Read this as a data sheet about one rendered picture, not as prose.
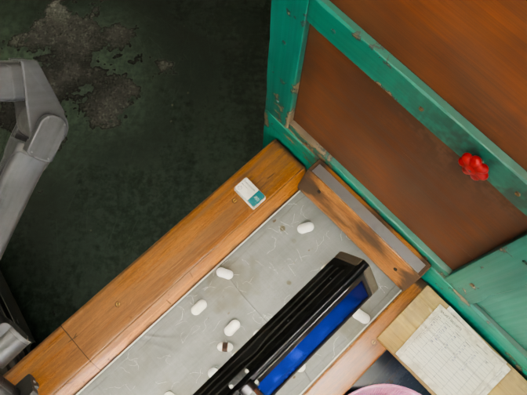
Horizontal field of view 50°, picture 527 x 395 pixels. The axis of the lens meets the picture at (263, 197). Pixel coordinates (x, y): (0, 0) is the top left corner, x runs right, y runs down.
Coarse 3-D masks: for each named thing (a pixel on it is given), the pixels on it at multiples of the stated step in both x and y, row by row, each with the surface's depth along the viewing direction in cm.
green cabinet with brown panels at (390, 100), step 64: (320, 0) 75; (384, 0) 66; (448, 0) 59; (512, 0) 52; (320, 64) 89; (384, 64) 73; (448, 64) 66; (512, 64) 58; (320, 128) 106; (384, 128) 87; (448, 128) 72; (512, 128) 65; (384, 192) 104; (448, 192) 86; (512, 192) 71; (448, 256) 102; (512, 256) 82; (512, 320) 99
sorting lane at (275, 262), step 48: (288, 240) 119; (336, 240) 119; (192, 288) 115; (240, 288) 116; (288, 288) 116; (384, 288) 116; (144, 336) 112; (192, 336) 112; (240, 336) 113; (336, 336) 113; (96, 384) 109; (144, 384) 109; (192, 384) 110; (288, 384) 110
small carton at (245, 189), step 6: (246, 180) 118; (240, 186) 118; (246, 186) 118; (252, 186) 118; (240, 192) 117; (246, 192) 117; (252, 192) 117; (258, 192) 117; (246, 198) 117; (252, 198) 117; (258, 198) 117; (264, 198) 118; (252, 204) 117; (258, 204) 117
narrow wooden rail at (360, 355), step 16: (416, 288) 114; (432, 288) 114; (400, 304) 113; (384, 320) 112; (368, 336) 111; (352, 352) 110; (368, 352) 110; (336, 368) 109; (352, 368) 109; (368, 368) 109; (320, 384) 108; (336, 384) 108; (352, 384) 108
